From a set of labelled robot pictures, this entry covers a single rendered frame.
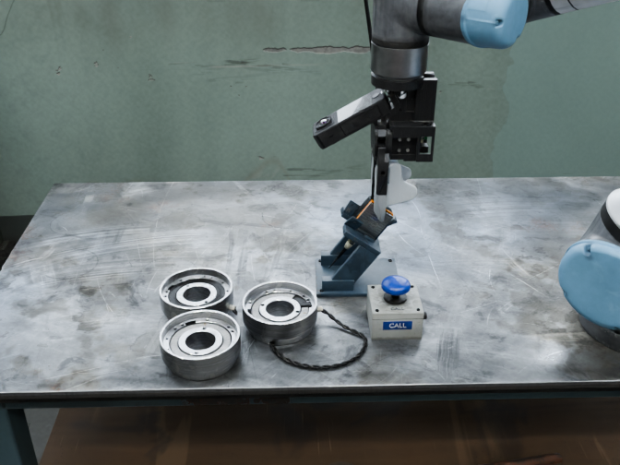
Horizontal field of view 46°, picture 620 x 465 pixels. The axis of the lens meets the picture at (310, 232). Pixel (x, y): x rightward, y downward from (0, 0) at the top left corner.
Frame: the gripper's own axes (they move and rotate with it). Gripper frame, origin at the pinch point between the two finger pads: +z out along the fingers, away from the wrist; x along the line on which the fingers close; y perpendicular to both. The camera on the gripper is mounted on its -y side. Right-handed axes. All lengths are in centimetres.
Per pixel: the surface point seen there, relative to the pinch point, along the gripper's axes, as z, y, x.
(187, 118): 43, -51, 148
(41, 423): 93, -82, 50
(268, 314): 9.8, -15.5, -13.3
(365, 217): 1.2, -1.5, -1.3
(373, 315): 8.5, -1.3, -15.5
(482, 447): 37.8, 17.7, -11.5
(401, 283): 5.3, 2.7, -12.6
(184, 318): 9.4, -26.8, -14.9
